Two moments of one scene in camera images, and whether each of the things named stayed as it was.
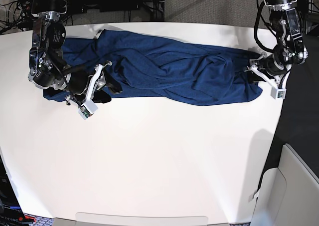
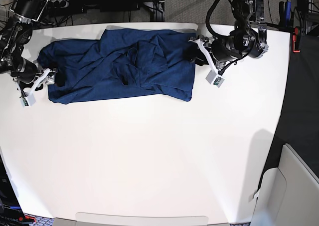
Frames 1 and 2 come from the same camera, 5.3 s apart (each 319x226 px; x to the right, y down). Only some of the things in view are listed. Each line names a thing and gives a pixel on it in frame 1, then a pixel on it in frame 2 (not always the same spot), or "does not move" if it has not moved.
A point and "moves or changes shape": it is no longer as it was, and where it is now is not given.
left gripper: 80,85 to 46,77
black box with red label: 11,212 does not move
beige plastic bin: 288,195 does not move
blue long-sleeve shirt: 115,62 moves or changes shape
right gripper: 269,66 to 207,44
